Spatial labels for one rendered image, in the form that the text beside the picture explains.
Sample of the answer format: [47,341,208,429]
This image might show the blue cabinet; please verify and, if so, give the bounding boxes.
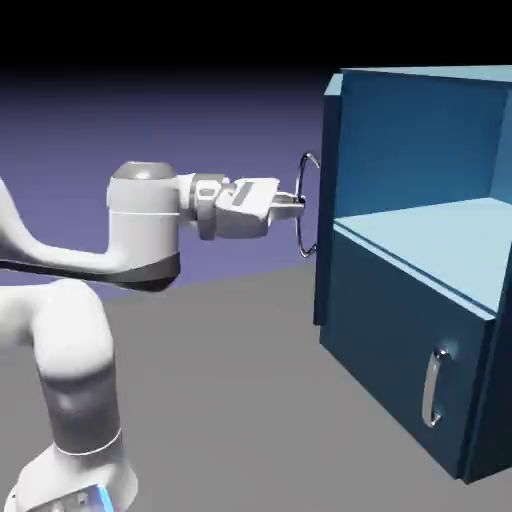
[318,65,512,486]

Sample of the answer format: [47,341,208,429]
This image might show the blue cabinet door, closed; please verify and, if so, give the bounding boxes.
[319,229,496,482]

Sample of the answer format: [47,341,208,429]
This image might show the curved silver handle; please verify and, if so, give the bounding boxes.
[421,348,452,429]
[294,150,322,258]

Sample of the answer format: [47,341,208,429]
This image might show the curved silver handle, thick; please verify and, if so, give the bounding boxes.
[421,348,452,429]

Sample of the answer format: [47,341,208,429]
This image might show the blue cabinet door, open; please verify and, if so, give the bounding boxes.
[312,72,344,328]

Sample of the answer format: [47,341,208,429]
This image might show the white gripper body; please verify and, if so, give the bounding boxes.
[212,177,281,240]

